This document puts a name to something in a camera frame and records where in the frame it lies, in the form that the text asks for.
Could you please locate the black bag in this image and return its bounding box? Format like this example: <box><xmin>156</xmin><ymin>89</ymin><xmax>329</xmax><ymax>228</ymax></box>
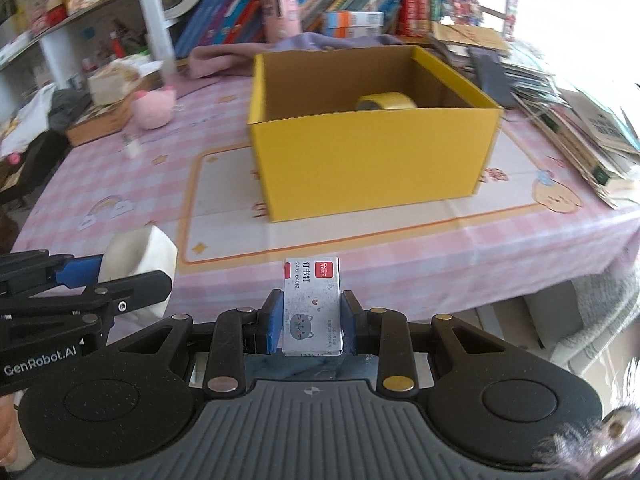
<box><xmin>0</xmin><ymin>130</ymin><xmax>71</xmax><ymax>206</ymax></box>

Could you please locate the colourful figure stand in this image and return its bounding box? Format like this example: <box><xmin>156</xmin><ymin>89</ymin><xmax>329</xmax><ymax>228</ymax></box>
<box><xmin>440</xmin><ymin>0</ymin><xmax>485</xmax><ymax>28</ymax></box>

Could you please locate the white wooden bookshelf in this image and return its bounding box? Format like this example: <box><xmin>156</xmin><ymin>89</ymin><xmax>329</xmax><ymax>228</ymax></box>
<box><xmin>0</xmin><ymin>0</ymin><xmax>521</xmax><ymax>92</ymax></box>

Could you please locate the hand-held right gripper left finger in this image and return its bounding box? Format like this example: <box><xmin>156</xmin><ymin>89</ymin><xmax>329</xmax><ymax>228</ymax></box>
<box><xmin>107</xmin><ymin>287</ymin><xmax>286</xmax><ymax>394</ymax></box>

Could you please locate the pink cylindrical device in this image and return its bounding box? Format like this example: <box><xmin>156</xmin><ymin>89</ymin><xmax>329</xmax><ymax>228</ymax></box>
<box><xmin>262</xmin><ymin>0</ymin><xmax>304</xmax><ymax>44</ymax></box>

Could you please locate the grey knitted cloth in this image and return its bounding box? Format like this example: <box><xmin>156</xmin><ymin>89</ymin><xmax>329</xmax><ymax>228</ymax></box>
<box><xmin>520</xmin><ymin>260</ymin><xmax>640</xmax><ymax>383</ymax></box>

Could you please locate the cream cloth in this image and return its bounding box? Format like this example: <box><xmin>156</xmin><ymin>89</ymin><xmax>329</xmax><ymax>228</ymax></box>
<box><xmin>88</xmin><ymin>57</ymin><xmax>164</xmax><ymax>107</ymax></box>

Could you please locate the brown paper envelope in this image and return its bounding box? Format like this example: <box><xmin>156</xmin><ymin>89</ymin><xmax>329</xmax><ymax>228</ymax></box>
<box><xmin>431</xmin><ymin>21</ymin><xmax>509</xmax><ymax>54</ymax></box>

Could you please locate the white tape roll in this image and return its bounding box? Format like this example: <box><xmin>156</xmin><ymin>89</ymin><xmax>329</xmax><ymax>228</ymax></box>
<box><xmin>97</xmin><ymin>225</ymin><xmax>179</xmax><ymax>318</ymax></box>

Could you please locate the orange and white carton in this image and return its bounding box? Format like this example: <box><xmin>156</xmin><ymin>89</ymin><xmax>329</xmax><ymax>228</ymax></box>
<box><xmin>322</xmin><ymin>10</ymin><xmax>385</xmax><ymax>39</ymax></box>

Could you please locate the grey garment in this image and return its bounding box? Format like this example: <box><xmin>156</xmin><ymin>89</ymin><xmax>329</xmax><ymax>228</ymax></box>
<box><xmin>47</xmin><ymin>87</ymin><xmax>94</xmax><ymax>132</ymax></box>

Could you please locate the thick red dictionary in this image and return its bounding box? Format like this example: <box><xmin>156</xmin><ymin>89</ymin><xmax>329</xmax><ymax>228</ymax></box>
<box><xmin>400</xmin><ymin>0</ymin><xmax>482</xmax><ymax>37</ymax></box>

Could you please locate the row of slanted books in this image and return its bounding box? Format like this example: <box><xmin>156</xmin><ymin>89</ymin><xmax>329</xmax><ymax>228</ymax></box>
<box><xmin>174</xmin><ymin>0</ymin><xmax>412</xmax><ymax>59</ymax></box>

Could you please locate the purple cloth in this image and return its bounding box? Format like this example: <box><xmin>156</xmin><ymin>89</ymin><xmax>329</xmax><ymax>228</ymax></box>
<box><xmin>187</xmin><ymin>31</ymin><xmax>407</xmax><ymax>81</ymax></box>

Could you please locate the yellow cardboard box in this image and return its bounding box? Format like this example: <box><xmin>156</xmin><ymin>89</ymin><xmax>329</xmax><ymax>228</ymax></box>
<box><xmin>247</xmin><ymin>45</ymin><xmax>503</xmax><ymax>223</ymax></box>

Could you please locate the wooden tray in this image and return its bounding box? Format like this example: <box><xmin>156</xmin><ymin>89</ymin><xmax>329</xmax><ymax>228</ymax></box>
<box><xmin>65</xmin><ymin>72</ymin><xmax>164</xmax><ymax>148</ymax></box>

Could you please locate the pile of books and papers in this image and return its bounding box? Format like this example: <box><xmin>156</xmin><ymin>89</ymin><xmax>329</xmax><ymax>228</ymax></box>
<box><xmin>429</xmin><ymin>30</ymin><xmax>640</xmax><ymax>211</ymax></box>

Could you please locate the small grey staples box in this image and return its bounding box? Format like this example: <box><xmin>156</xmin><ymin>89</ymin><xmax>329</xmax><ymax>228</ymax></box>
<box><xmin>282</xmin><ymin>256</ymin><xmax>346</xmax><ymax>357</ymax></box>

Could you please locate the yellow tape roll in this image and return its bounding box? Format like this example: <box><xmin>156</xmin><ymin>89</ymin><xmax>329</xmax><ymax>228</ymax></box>
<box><xmin>355</xmin><ymin>92</ymin><xmax>418</xmax><ymax>111</ymax></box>

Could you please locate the black smartphone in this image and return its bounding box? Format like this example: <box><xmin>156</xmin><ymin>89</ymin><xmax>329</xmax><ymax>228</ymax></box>
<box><xmin>470</xmin><ymin>52</ymin><xmax>519</xmax><ymax>109</ymax></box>

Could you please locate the pink plush toy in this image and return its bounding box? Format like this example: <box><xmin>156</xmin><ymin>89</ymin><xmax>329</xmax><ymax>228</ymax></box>
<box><xmin>131</xmin><ymin>87</ymin><xmax>177</xmax><ymax>131</ymax></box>

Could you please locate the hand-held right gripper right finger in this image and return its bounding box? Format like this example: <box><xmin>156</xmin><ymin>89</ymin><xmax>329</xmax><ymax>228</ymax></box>
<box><xmin>341</xmin><ymin>289</ymin><xmax>521</xmax><ymax>394</ymax></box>

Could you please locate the white garment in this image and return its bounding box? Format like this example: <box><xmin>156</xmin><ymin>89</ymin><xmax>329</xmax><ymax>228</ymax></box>
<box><xmin>0</xmin><ymin>82</ymin><xmax>57</xmax><ymax>158</ymax></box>

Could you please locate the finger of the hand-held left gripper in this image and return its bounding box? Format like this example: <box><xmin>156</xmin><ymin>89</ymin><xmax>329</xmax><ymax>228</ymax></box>
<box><xmin>0</xmin><ymin>249</ymin><xmax>106</xmax><ymax>297</ymax></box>
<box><xmin>0</xmin><ymin>270</ymin><xmax>173</xmax><ymax>328</ymax></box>

